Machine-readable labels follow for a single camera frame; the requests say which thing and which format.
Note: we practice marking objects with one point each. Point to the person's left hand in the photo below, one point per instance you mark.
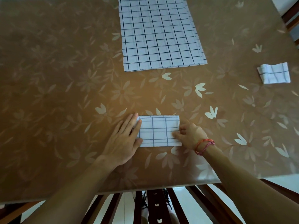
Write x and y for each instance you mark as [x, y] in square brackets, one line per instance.
[121, 144]

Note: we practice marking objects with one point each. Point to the person's right hand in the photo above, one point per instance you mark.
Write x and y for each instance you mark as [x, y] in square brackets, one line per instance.
[192, 136]

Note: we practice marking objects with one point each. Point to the person's right forearm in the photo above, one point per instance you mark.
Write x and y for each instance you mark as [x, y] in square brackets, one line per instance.
[252, 191]

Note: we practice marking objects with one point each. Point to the wooden table with floral cover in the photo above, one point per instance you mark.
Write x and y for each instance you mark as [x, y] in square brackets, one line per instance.
[58, 79]

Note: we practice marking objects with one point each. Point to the single grid paper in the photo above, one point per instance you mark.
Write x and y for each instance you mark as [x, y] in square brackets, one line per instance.
[158, 131]

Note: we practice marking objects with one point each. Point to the wooden chair with sticker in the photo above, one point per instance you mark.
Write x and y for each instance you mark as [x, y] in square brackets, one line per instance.
[292, 18]

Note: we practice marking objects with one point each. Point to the person's left forearm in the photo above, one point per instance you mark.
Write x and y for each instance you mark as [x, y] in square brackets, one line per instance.
[70, 195]

